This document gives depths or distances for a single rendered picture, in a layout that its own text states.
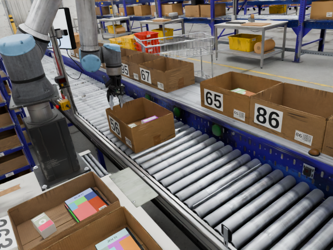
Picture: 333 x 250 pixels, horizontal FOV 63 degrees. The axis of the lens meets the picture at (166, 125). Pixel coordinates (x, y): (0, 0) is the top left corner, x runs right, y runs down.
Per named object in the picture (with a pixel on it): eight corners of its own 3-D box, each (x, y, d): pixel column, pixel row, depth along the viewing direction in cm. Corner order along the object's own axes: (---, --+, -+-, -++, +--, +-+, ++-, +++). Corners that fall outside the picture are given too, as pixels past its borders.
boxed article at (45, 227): (44, 239, 108) (40, 231, 106) (34, 227, 114) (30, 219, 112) (57, 231, 111) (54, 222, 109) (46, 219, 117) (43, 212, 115)
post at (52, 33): (71, 120, 233) (39, 10, 194) (77, 118, 236) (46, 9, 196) (76, 125, 224) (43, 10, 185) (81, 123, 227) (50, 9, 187)
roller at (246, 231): (222, 247, 102) (222, 238, 100) (300, 186, 127) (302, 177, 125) (232, 256, 99) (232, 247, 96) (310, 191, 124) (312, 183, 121)
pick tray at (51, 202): (14, 227, 116) (6, 210, 112) (96, 186, 135) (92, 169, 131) (29, 274, 95) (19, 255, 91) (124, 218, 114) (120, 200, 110)
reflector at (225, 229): (220, 245, 100) (220, 223, 96) (222, 243, 101) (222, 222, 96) (230, 254, 97) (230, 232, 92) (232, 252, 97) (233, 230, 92)
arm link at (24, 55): (6, 83, 119) (-10, 42, 110) (14, 72, 133) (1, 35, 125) (42, 77, 122) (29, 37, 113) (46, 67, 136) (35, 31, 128)
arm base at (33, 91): (12, 106, 121) (3, 85, 116) (14, 93, 136) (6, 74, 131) (56, 96, 127) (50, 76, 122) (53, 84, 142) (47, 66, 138)
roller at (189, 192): (171, 202, 127) (170, 194, 125) (245, 158, 152) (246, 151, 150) (178, 208, 123) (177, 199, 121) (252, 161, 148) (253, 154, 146)
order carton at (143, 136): (109, 131, 189) (104, 108, 181) (145, 117, 202) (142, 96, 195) (135, 154, 159) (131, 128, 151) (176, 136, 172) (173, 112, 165)
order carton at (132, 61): (120, 75, 266) (117, 58, 259) (145, 68, 280) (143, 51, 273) (140, 83, 236) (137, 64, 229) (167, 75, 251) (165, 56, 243)
